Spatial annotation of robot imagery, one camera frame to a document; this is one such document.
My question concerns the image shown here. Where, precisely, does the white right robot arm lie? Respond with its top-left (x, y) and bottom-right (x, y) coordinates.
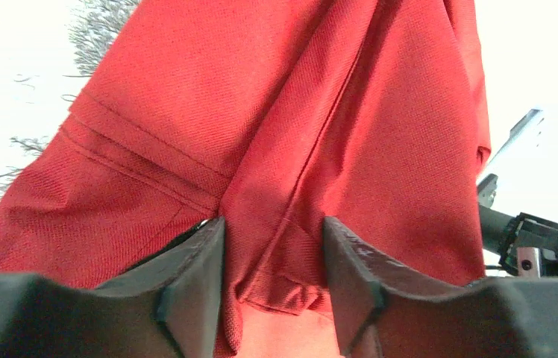
top-left (477, 174), bottom-right (558, 277)

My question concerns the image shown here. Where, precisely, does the red student backpack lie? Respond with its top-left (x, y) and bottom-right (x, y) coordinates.
top-left (0, 1), bottom-right (491, 357)

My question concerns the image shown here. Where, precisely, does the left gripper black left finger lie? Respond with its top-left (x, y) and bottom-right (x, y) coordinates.
top-left (0, 218), bottom-right (225, 357)

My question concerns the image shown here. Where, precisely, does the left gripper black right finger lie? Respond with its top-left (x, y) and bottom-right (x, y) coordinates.
top-left (323, 217), bottom-right (558, 357)

